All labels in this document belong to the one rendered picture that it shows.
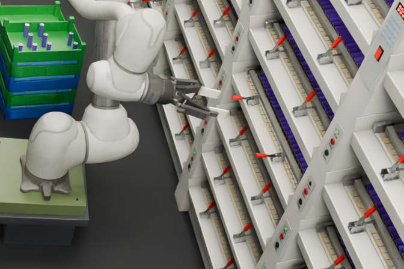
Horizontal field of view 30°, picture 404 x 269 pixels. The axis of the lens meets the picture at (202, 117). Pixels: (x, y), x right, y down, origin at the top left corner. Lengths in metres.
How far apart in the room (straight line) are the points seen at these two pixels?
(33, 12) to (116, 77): 1.66
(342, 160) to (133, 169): 1.42
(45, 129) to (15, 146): 0.32
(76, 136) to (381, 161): 1.16
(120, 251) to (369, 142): 1.32
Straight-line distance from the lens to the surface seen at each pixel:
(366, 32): 1.92
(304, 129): 2.18
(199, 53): 3.01
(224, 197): 2.74
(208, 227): 2.90
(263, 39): 2.48
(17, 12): 3.65
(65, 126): 2.58
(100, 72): 2.06
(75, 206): 2.70
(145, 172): 3.23
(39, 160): 2.63
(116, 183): 3.16
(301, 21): 2.25
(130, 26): 2.00
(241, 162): 2.60
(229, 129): 2.70
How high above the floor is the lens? 2.28
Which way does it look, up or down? 39 degrees down
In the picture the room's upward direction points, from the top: 20 degrees clockwise
